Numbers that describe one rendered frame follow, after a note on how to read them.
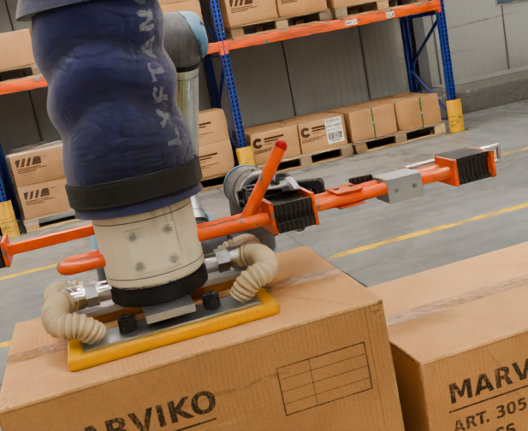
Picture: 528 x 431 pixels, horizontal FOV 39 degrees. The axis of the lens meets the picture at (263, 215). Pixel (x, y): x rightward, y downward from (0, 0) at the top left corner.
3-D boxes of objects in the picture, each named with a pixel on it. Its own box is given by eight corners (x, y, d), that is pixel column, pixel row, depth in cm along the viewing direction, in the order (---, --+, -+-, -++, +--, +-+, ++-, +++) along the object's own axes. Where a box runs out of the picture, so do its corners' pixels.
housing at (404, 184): (390, 204, 134) (386, 180, 133) (375, 198, 140) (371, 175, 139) (425, 195, 135) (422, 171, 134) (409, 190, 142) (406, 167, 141)
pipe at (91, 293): (64, 347, 115) (55, 313, 113) (65, 301, 138) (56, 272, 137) (273, 290, 121) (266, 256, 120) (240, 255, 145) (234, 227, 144)
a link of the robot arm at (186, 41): (145, 254, 224) (133, 6, 184) (199, 242, 231) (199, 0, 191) (163, 282, 212) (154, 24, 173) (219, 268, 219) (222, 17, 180)
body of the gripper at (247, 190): (256, 228, 140) (240, 217, 152) (299, 217, 142) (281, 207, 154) (248, 189, 139) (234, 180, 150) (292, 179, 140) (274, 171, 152)
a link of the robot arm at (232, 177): (264, 202, 170) (258, 159, 168) (280, 211, 159) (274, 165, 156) (224, 209, 168) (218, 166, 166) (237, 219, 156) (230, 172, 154)
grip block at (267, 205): (275, 237, 128) (269, 204, 127) (261, 227, 137) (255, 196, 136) (321, 225, 130) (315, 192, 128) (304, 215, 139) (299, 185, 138)
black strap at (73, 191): (70, 220, 113) (63, 195, 112) (70, 197, 135) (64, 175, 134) (214, 185, 117) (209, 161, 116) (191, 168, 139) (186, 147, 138)
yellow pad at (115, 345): (70, 374, 113) (62, 344, 112) (70, 351, 123) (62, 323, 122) (281, 314, 120) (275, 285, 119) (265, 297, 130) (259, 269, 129)
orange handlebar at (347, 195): (-8, 301, 120) (-14, 280, 119) (7, 257, 149) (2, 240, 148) (501, 169, 139) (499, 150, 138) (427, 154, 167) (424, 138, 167)
